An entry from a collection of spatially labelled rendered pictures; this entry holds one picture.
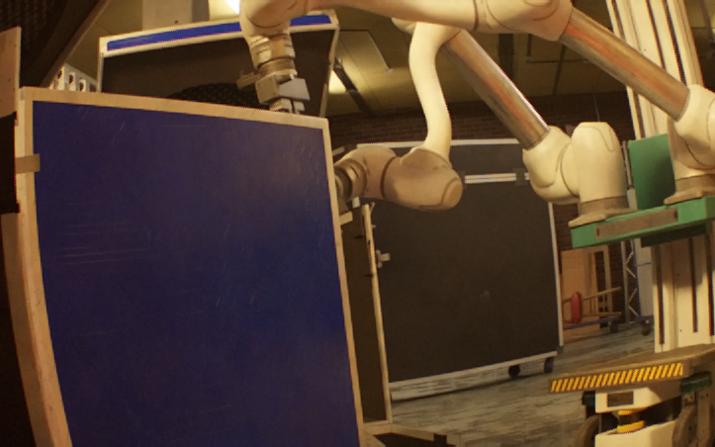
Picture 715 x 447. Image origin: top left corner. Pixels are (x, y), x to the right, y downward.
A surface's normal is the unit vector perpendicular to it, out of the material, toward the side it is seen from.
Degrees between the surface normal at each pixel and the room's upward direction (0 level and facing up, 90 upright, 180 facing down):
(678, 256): 90
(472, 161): 90
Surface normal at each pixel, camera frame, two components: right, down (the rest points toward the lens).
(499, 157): 0.40, -0.11
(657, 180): -0.88, 0.07
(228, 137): 0.88, -0.14
